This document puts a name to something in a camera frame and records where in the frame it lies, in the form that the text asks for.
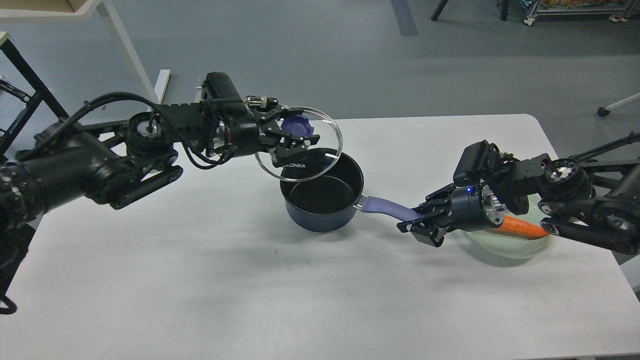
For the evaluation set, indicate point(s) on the wheeled metal cart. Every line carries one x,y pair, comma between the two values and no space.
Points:
617,11

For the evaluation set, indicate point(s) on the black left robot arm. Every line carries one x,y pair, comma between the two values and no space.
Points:
119,148

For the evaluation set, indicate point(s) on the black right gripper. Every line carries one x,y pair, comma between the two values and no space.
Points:
429,222

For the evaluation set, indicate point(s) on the white wheeled chair base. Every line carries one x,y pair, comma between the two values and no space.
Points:
604,111

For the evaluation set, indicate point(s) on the white desk frame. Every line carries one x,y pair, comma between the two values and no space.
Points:
85,48

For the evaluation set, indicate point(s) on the orange toy carrot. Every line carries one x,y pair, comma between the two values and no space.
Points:
515,227

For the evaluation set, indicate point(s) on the black furniture legs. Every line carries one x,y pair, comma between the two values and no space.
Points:
458,8

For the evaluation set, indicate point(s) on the black metal rack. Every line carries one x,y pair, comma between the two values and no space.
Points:
25,110

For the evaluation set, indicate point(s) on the glass lid with purple knob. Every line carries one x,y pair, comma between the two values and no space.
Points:
320,158

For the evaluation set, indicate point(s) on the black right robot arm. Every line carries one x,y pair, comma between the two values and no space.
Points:
591,202

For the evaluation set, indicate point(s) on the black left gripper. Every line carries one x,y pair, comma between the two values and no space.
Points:
245,124

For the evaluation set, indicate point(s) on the clear glass plate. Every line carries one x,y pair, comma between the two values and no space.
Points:
512,246

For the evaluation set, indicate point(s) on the blue pot with purple handle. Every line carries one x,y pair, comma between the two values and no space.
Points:
324,190

